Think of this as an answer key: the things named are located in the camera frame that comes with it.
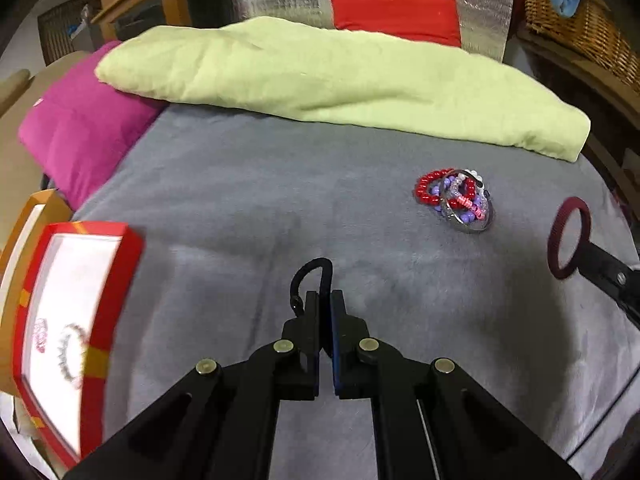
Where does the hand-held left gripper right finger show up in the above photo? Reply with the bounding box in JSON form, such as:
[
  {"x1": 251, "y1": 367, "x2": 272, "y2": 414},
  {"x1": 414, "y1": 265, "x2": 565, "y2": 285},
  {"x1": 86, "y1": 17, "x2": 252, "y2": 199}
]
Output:
[{"x1": 330, "y1": 289, "x2": 583, "y2": 480}]

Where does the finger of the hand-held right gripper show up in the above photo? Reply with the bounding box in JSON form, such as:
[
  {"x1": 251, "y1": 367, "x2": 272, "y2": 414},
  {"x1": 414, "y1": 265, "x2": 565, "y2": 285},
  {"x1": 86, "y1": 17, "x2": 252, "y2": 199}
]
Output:
[{"x1": 575, "y1": 240, "x2": 640, "y2": 329}]

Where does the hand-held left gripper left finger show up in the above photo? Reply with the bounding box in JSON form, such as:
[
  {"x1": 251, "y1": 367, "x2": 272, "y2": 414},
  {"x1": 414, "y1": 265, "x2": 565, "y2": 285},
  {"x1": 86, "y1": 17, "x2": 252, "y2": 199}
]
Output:
[{"x1": 65, "y1": 290, "x2": 321, "y2": 480}]

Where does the dark red bangle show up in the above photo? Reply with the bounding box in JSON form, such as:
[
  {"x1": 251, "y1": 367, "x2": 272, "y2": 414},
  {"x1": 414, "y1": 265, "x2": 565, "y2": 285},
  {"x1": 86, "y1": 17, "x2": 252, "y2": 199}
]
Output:
[{"x1": 547, "y1": 197, "x2": 592, "y2": 279}]

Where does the black cord bracelet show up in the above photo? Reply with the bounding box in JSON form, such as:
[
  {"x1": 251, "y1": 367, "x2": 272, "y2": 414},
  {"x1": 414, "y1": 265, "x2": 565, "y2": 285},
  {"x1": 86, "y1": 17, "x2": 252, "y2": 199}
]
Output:
[{"x1": 290, "y1": 257, "x2": 334, "y2": 319}]

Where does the purple beaded bracelet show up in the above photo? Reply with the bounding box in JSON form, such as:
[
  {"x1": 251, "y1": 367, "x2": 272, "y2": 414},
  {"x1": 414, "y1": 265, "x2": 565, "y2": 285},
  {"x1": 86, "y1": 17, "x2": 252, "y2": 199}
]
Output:
[{"x1": 429, "y1": 172, "x2": 488, "y2": 226}]

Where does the red beaded bracelet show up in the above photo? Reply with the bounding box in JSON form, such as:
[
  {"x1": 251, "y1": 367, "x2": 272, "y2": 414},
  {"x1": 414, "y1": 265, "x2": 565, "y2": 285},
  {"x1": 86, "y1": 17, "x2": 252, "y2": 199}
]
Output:
[{"x1": 414, "y1": 170, "x2": 478, "y2": 208}]

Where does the red jewelry box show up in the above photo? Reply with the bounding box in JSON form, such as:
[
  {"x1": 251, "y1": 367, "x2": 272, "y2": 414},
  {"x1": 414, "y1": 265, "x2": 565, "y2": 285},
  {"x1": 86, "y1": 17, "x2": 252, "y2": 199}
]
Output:
[{"x1": 11, "y1": 221, "x2": 146, "y2": 471}]

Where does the grey blanket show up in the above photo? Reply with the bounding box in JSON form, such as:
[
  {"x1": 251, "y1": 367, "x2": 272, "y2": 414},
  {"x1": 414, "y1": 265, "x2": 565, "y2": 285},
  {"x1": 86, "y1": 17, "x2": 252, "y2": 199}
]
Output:
[{"x1": 70, "y1": 95, "x2": 640, "y2": 480}]

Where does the wicker basket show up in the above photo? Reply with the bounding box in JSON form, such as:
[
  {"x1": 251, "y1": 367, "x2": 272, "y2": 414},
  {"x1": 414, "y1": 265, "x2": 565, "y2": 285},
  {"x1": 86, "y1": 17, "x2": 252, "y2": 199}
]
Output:
[{"x1": 517, "y1": 0, "x2": 640, "y2": 92}]

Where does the light green pillow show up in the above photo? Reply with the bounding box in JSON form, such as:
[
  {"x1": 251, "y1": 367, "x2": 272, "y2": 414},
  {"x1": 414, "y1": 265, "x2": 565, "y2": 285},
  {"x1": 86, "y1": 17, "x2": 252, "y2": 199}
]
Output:
[{"x1": 94, "y1": 16, "x2": 592, "y2": 163}]

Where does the orange box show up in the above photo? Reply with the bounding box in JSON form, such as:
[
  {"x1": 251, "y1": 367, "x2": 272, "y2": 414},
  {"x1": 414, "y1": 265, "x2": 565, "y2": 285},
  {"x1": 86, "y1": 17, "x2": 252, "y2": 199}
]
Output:
[{"x1": 0, "y1": 189, "x2": 76, "y2": 396}]

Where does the magenta pillow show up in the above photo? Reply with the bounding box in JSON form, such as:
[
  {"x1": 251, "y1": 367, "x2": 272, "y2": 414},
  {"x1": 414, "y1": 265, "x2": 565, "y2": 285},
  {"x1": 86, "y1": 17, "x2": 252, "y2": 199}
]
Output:
[{"x1": 17, "y1": 40, "x2": 166, "y2": 211}]

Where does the red pillow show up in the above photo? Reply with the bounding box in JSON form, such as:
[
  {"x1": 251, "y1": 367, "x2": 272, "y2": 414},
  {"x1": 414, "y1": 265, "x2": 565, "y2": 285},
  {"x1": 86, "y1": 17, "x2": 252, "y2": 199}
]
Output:
[{"x1": 329, "y1": 0, "x2": 462, "y2": 48}]

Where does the dark wicker chest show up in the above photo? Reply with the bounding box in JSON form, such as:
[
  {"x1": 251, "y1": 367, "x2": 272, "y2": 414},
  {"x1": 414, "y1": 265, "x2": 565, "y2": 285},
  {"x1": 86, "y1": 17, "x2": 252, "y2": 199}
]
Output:
[{"x1": 37, "y1": 0, "x2": 101, "y2": 67}]

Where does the pink beaded bracelet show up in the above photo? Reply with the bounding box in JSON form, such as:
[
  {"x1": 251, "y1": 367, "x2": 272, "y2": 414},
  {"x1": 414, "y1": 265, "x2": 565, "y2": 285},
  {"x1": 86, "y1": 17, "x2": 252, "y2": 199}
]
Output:
[{"x1": 456, "y1": 194, "x2": 487, "y2": 217}]

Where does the clear beaded bracelet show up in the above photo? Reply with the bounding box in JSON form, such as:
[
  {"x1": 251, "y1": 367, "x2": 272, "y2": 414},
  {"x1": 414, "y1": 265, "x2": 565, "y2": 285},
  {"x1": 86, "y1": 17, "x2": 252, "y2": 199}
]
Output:
[{"x1": 449, "y1": 170, "x2": 487, "y2": 200}]

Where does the grey pearl bracelet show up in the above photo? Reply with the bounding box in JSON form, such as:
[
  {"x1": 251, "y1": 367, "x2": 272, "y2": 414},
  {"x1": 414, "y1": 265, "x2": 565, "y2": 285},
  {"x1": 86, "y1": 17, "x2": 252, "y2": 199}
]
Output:
[{"x1": 57, "y1": 323, "x2": 92, "y2": 389}]

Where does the pink white bracelet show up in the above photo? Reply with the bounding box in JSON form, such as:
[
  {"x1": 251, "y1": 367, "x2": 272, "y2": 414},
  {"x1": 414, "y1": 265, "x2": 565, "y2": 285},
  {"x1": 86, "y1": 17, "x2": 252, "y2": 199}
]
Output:
[{"x1": 33, "y1": 317, "x2": 52, "y2": 354}]

